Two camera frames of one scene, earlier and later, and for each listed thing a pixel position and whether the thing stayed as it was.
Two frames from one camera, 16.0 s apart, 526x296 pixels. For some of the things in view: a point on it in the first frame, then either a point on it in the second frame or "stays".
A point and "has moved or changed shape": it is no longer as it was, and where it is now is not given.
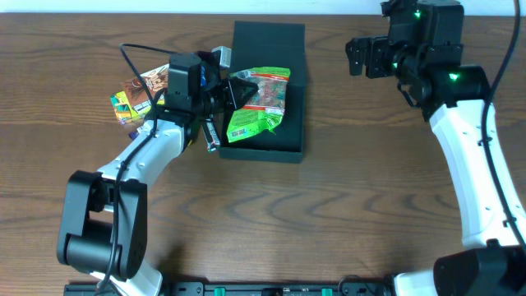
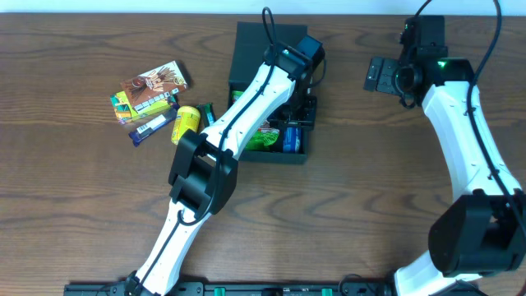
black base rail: (253, 288) stays
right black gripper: (373, 55) to (379, 75)
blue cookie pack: (203, 80) to (292, 140)
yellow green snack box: (126, 113) stays
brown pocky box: (156, 79) stays
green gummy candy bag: (265, 108) has moved or changed shape
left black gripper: (219, 99) to (297, 116)
